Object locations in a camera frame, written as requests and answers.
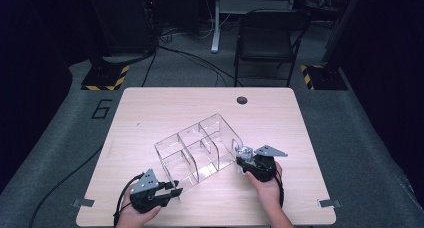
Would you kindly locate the black stand with striped base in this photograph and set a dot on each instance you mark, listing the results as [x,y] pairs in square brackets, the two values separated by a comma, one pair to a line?
[328,78]
[103,76]

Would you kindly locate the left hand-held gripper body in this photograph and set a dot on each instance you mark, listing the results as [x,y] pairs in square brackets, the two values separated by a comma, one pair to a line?
[146,196]

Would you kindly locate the white metal desk frame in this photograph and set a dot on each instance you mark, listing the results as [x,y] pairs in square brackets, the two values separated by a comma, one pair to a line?
[216,21]

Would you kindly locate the black cabinet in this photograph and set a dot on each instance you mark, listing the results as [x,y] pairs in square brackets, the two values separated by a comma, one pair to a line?
[123,21]

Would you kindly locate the black folding chair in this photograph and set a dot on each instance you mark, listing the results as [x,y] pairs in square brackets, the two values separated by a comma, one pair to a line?
[263,38]

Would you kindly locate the person's left hand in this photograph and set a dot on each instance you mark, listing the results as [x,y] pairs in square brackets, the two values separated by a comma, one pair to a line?
[133,218]

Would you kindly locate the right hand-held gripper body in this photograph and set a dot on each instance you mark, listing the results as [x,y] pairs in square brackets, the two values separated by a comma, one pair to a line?
[265,168]

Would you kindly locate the grey metal table bracket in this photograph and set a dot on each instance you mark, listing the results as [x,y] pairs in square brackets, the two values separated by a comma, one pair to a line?
[330,203]
[83,203]

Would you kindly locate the clear acrylic organizer rack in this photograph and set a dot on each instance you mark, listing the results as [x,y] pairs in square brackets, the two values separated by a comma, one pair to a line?
[196,151]

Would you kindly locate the person's right hand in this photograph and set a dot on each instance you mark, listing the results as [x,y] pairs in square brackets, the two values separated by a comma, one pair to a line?
[270,193]

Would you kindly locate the white grey patterned cloth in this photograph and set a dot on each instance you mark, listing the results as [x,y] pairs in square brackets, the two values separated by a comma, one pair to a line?
[245,151]

